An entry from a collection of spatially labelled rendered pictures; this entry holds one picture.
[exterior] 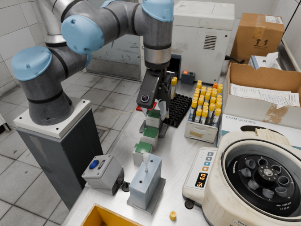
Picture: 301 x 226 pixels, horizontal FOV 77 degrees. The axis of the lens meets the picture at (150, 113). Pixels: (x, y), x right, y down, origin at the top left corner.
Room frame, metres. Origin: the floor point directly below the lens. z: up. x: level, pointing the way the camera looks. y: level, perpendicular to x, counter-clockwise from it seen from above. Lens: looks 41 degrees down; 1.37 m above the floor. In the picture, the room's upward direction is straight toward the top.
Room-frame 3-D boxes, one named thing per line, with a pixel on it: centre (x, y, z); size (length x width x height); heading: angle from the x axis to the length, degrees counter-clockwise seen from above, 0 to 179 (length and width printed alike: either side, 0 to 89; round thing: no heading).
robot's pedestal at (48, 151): (0.55, 0.37, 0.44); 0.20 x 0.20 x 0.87; 71
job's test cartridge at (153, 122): (0.48, -0.01, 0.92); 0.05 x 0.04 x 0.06; 71
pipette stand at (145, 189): (0.25, 0.01, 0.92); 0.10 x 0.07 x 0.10; 156
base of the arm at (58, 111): (0.55, 0.37, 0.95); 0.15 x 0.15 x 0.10
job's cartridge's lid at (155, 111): (0.48, -0.01, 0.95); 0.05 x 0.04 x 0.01; 71
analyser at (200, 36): (0.94, -0.23, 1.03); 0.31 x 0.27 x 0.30; 161
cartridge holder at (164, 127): (0.48, -0.01, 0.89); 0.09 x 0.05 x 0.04; 71
